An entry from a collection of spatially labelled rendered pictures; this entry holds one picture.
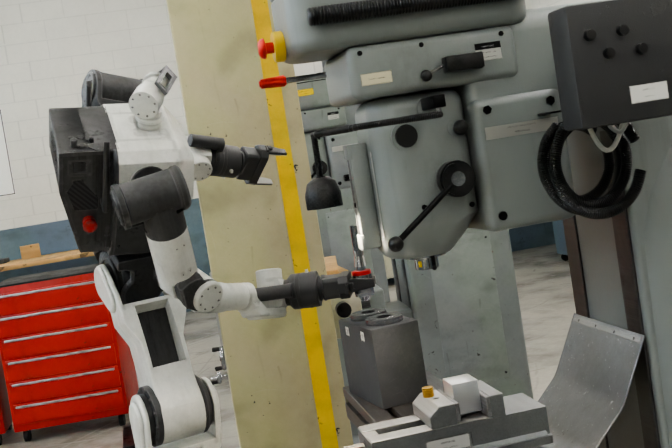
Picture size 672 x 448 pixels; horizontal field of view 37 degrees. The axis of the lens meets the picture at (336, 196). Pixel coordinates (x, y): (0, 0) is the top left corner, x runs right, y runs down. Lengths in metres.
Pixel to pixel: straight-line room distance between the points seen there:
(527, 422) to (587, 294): 0.41
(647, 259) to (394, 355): 0.65
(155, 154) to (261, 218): 1.52
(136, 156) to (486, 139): 0.76
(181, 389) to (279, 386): 1.41
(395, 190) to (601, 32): 0.48
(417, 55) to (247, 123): 1.84
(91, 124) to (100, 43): 8.74
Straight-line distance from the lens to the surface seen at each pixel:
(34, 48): 11.07
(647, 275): 2.03
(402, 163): 1.91
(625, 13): 1.79
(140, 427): 2.39
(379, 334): 2.31
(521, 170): 1.96
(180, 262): 2.19
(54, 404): 6.62
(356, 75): 1.87
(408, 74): 1.89
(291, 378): 3.78
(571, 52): 1.74
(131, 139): 2.25
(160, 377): 2.39
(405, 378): 2.35
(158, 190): 2.09
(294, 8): 1.88
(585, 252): 2.22
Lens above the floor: 1.56
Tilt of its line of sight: 3 degrees down
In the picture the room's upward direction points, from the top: 9 degrees counter-clockwise
